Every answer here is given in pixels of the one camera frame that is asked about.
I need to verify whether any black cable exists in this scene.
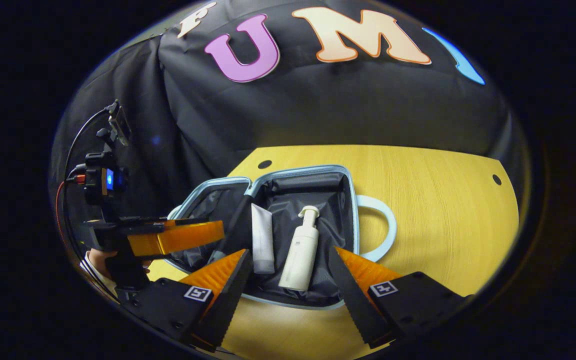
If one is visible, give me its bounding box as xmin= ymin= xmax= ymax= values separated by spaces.
xmin=62 ymin=102 xmax=119 ymax=182

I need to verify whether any black backdrop cloth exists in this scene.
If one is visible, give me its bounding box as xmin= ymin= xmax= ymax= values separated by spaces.
xmin=50 ymin=0 xmax=524 ymax=231

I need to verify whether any light blue suitcase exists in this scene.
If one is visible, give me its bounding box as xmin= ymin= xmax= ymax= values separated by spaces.
xmin=160 ymin=164 xmax=398 ymax=311

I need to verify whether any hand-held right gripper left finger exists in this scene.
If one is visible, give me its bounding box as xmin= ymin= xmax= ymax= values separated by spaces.
xmin=118 ymin=248 xmax=254 ymax=351

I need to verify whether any red cable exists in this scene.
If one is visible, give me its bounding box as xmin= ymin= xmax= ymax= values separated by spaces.
xmin=55 ymin=175 xmax=87 ymax=246

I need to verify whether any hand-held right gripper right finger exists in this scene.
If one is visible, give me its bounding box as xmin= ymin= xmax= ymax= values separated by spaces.
xmin=328 ymin=246 xmax=471 ymax=349

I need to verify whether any white skin care tube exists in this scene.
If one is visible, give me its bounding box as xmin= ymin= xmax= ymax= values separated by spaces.
xmin=250 ymin=202 xmax=276 ymax=275

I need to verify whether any white pump bottle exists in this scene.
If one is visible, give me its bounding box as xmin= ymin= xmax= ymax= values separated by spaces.
xmin=278 ymin=205 xmax=321 ymax=292

